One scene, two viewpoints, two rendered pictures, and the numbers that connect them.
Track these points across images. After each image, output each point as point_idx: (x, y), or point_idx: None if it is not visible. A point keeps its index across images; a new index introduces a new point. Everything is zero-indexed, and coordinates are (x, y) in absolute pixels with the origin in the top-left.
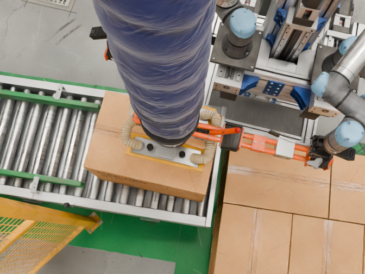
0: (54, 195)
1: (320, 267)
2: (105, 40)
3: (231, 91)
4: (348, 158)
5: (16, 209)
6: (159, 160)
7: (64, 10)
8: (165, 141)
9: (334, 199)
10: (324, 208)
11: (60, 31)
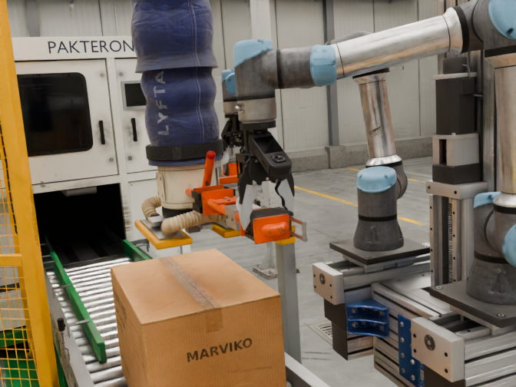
0: (74, 345)
1: None
2: (337, 381)
3: (328, 293)
4: (265, 157)
5: (20, 171)
6: (145, 229)
7: (330, 345)
8: (148, 146)
9: None
10: None
11: (305, 353)
